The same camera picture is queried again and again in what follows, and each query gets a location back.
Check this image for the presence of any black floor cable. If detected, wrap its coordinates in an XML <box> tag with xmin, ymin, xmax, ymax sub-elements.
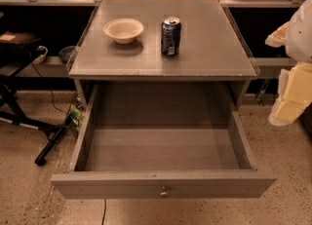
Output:
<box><xmin>100</xmin><ymin>198</ymin><xmax>108</xmax><ymax>225</ymax></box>

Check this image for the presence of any grey top drawer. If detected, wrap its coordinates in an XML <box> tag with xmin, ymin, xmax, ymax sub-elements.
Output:
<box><xmin>52</xmin><ymin>82</ymin><xmax>276</xmax><ymax>199</ymax></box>

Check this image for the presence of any green chip bag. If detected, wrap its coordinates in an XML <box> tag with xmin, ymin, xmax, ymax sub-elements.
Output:
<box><xmin>69</xmin><ymin>104</ymin><xmax>82</xmax><ymax>128</ymax></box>

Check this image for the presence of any grey bowl on shelf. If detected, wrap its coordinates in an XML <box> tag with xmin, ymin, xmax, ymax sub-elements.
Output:
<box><xmin>58</xmin><ymin>46</ymin><xmax>76</xmax><ymax>63</ymax></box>

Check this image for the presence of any blue soda can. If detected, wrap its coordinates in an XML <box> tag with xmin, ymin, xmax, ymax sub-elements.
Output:
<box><xmin>161</xmin><ymin>17</ymin><xmax>181</xmax><ymax>56</ymax></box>

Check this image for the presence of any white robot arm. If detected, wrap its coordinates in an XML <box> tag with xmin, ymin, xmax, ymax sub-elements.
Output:
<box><xmin>265</xmin><ymin>0</ymin><xmax>312</xmax><ymax>127</ymax></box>

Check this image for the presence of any black stand with legs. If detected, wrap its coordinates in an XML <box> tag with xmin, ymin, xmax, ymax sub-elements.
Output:
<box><xmin>0</xmin><ymin>31</ymin><xmax>71</xmax><ymax>166</ymax></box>

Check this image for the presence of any grey drawer cabinet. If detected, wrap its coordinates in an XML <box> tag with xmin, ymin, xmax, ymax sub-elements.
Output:
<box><xmin>69</xmin><ymin>0</ymin><xmax>257</xmax><ymax>104</ymax></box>

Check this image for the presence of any white paper bowl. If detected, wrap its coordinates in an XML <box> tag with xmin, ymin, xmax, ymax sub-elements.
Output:
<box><xmin>103</xmin><ymin>19</ymin><xmax>144</xmax><ymax>44</ymax></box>

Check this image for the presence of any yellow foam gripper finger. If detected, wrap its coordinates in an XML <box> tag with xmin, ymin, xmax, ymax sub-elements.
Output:
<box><xmin>268</xmin><ymin>62</ymin><xmax>312</xmax><ymax>127</ymax></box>

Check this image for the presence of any white bowl on shelf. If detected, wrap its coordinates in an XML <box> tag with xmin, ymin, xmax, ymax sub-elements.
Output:
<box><xmin>33</xmin><ymin>46</ymin><xmax>48</xmax><ymax>64</ymax></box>

